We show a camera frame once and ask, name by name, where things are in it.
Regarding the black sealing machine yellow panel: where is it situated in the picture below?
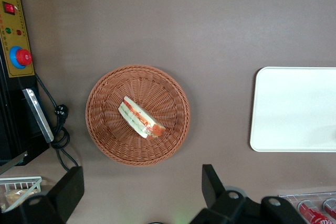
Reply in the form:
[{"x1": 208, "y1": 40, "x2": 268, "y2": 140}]
[{"x1": 0, "y1": 0, "x2": 55, "y2": 176}]

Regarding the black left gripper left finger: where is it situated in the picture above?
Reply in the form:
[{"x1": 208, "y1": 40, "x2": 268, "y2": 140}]
[{"x1": 15, "y1": 166, "x2": 85, "y2": 224}]

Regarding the white wire rack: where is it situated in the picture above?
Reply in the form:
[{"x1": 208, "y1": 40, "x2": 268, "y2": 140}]
[{"x1": 0, "y1": 176, "x2": 43, "y2": 213}]

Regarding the black power cable with plug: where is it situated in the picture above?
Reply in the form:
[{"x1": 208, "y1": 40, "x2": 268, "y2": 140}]
[{"x1": 35, "y1": 73, "x2": 80, "y2": 173}]

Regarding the cream rectangular plastic tray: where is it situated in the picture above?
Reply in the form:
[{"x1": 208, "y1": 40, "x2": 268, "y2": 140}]
[{"x1": 249, "y1": 66, "x2": 336, "y2": 153}]

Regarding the triangle sandwich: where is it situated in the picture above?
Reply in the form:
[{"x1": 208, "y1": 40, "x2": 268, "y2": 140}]
[{"x1": 119, "y1": 95, "x2": 166, "y2": 140}]

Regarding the round brown wicker basket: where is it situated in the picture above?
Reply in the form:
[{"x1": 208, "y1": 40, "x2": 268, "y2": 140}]
[{"x1": 86, "y1": 64, "x2": 191, "y2": 167}]

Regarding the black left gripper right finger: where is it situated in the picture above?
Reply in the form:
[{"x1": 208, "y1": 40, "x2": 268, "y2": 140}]
[{"x1": 202, "y1": 164, "x2": 253, "y2": 211}]

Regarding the bagged crispy snack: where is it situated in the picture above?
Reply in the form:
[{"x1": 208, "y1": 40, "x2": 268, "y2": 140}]
[{"x1": 0, "y1": 186, "x2": 40, "y2": 212}]

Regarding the clear acrylic bottle rack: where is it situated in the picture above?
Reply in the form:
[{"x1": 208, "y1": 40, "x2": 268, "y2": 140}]
[{"x1": 278, "y1": 191, "x2": 336, "y2": 224}]

